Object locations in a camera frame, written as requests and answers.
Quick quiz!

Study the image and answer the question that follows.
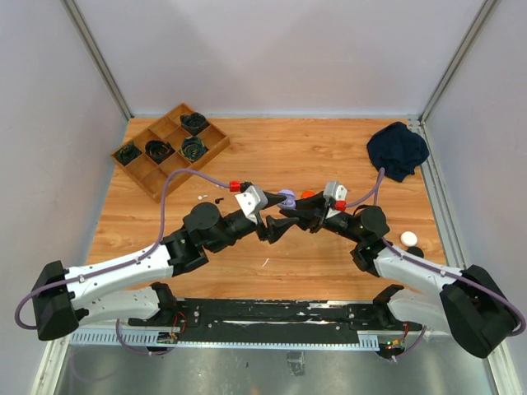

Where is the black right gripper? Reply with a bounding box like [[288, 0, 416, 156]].
[[280, 191, 364, 244]]

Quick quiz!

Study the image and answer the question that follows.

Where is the orange earbud charging case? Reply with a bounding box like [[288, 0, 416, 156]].
[[301, 190, 315, 199]]

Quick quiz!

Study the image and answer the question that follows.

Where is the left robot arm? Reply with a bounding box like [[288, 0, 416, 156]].
[[31, 192, 299, 341]]

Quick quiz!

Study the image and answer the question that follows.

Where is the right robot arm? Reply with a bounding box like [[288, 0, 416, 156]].
[[280, 194, 526, 358]]

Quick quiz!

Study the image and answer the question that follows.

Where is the white charging case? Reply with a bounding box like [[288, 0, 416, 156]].
[[400, 231, 418, 248]]

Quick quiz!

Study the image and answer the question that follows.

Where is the black charging case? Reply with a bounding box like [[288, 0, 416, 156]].
[[407, 246, 424, 258]]

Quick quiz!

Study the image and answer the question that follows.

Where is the dark blue crumpled cloth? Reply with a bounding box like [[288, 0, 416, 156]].
[[366, 122, 430, 183]]

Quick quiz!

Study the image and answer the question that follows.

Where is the black yellow rolled tie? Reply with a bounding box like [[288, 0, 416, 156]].
[[180, 136, 208, 162]]

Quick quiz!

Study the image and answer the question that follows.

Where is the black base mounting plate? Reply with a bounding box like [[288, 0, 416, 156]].
[[125, 298, 405, 345]]

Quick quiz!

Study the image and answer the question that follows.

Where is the wooden compartment tray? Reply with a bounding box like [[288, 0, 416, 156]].
[[111, 103, 230, 202]]

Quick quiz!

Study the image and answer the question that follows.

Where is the black dotted rolled tie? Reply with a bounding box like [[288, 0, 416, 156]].
[[180, 112, 209, 136]]

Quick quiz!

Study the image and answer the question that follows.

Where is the black orange rolled tie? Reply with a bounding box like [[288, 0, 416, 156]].
[[145, 140, 175, 164]]

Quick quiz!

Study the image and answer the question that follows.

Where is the dark green rolled tie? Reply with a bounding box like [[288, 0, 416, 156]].
[[114, 142, 142, 166]]

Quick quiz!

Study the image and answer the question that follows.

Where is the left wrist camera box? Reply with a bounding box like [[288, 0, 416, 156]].
[[235, 185, 268, 225]]

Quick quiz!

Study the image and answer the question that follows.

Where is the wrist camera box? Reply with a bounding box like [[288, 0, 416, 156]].
[[235, 185, 268, 225], [323, 181, 347, 211]]

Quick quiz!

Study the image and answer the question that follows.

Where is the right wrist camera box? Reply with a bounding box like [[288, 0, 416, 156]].
[[323, 181, 347, 211]]

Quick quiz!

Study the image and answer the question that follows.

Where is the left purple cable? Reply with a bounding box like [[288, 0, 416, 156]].
[[14, 168, 244, 357]]

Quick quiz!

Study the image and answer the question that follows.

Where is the aluminium frame rail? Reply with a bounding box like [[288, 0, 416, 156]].
[[30, 294, 524, 395]]

